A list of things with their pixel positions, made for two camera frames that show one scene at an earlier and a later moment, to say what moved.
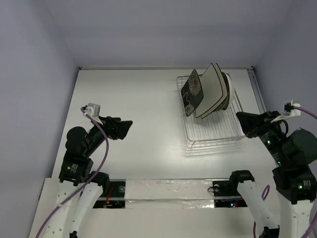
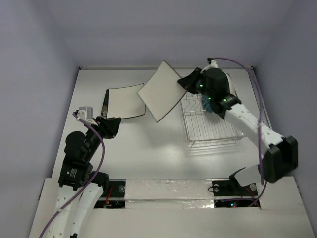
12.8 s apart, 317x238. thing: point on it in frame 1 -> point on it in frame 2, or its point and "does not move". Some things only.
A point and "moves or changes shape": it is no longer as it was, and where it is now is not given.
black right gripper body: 259,124 -> 194,83
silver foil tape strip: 169,194 does not move
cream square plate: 212,89 moves or changes shape
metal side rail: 256,91 does not move
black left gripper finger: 122,128 -> 113,125
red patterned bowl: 232,91 does not move
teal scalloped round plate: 223,106 moves or changes shape
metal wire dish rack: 219,126 does not move
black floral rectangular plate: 192,92 -> 104,108
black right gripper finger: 248,121 -> 189,81
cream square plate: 224,90 moves or changes shape
